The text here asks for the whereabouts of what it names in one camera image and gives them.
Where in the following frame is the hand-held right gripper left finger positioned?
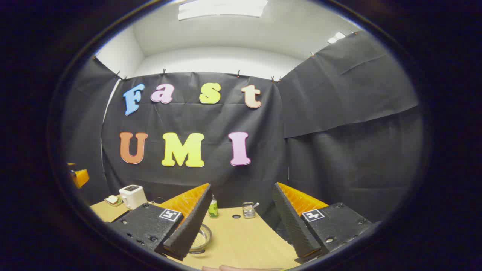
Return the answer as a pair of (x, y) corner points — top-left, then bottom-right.
(109, 183), (213, 261)

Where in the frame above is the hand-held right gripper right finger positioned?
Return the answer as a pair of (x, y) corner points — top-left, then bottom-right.
(272, 182), (372, 263)

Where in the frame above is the steel pot with black handle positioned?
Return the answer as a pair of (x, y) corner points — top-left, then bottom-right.
(188, 223), (212, 254)

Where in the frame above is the white toaster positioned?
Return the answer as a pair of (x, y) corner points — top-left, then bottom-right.
(119, 184), (148, 210)

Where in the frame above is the black backdrop cloth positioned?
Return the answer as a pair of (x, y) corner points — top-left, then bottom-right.
(62, 30), (424, 226)

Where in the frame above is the large ceiling light panel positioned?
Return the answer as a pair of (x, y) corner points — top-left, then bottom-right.
(178, 0), (268, 20)

